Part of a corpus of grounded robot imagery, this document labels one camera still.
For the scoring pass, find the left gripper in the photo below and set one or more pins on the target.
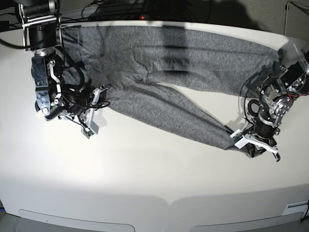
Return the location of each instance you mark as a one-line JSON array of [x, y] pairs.
[[257, 145]]

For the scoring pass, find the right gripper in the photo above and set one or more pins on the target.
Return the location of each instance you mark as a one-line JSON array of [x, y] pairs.
[[80, 107]]

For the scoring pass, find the grey long-sleeve T-shirt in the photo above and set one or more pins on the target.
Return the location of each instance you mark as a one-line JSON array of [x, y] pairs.
[[140, 65]]

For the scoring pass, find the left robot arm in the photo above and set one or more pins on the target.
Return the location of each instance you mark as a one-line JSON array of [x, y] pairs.
[[276, 96]]

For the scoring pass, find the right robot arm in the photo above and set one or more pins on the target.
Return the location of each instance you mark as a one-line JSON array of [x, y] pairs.
[[60, 87]]

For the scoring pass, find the white label plate on table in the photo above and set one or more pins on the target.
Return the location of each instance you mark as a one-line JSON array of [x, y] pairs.
[[299, 207]]

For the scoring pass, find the black power strip red light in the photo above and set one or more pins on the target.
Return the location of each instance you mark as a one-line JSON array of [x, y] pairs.
[[132, 15]]

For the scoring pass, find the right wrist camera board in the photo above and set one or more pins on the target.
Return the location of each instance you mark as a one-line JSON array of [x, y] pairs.
[[89, 129]]

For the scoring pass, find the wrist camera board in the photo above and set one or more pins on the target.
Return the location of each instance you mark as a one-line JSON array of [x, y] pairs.
[[239, 140], [89, 129]]

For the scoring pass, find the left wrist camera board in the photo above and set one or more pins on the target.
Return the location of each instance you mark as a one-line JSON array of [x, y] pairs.
[[239, 140]]

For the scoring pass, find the metal stand frame right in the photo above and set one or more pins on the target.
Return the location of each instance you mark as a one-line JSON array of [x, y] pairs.
[[296, 19]]

